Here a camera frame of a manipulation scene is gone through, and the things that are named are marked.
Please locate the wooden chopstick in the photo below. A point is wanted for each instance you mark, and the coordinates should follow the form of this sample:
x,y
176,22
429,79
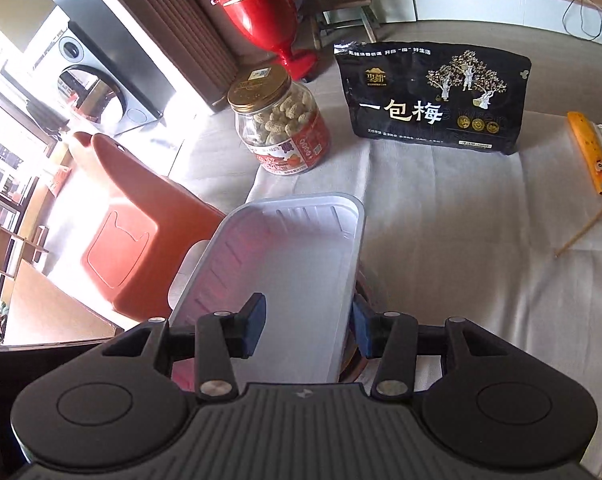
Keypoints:
x,y
581,231

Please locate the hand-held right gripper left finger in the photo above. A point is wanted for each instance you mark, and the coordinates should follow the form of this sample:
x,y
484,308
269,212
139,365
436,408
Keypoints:
x,y
255,322

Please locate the orange snack packet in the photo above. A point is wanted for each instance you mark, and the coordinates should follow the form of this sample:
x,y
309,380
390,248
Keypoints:
x,y
593,155

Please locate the white tablecloth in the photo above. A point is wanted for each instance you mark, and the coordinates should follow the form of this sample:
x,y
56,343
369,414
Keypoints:
x,y
456,240

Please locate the peanut jar with gold lid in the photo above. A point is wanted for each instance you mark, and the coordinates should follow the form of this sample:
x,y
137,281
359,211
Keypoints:
x,y
281,125

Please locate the black snack bag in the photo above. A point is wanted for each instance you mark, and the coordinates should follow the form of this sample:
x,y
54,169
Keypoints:
x,y
431,100

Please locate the orange plastic stool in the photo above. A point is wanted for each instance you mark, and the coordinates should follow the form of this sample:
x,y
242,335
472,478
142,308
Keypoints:
x,y
146,225

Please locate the white plastic tray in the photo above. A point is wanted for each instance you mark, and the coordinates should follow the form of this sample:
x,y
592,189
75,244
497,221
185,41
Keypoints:
x,y
281,260

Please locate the wooden rack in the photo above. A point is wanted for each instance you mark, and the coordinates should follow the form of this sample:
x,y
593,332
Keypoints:
x,y
18,252

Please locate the red goblet-shaped container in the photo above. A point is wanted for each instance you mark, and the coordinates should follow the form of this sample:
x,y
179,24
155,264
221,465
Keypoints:
x,y
261,5

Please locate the dark wooden stool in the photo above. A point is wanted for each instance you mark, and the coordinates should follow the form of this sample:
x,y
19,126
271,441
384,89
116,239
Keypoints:
x,y
343,10

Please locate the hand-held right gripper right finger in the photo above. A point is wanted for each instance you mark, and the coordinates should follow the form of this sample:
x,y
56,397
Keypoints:
x,y
363,330

